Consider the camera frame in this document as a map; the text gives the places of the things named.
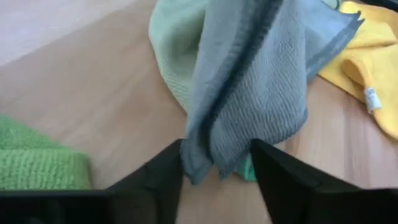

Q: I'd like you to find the pale green teal-edged towel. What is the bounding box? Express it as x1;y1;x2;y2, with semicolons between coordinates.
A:
148;0;341;184

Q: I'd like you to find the grey ribbed microfiber towel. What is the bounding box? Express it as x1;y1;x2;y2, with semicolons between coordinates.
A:
179;0;365;187

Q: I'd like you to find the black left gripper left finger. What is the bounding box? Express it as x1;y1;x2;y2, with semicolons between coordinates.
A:
107;139;185;224

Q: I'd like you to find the bright green microfiber towel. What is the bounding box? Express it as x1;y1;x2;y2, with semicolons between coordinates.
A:
0;114;93;190

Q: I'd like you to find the yellow microfiber towel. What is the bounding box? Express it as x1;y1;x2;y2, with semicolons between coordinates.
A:
317;1;398;141

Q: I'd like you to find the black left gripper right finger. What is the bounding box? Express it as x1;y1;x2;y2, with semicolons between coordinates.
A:
250;138;358;224

